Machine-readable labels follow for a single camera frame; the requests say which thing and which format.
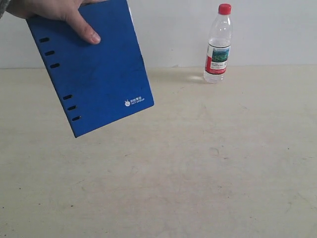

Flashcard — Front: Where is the person's bare hand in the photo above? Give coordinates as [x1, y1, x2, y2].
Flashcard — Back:
[7, 0, 101, 45]

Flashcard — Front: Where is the blue ring binder notebook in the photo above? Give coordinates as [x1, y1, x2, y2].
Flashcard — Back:
[27, 0, 154, 137]

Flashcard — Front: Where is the clear plastic water bottle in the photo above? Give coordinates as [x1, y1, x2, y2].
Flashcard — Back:
[204, 3, 233, 84]

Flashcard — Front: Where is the grey sleeve forearm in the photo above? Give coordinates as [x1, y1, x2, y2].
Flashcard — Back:
[0, 0, 11, 18]

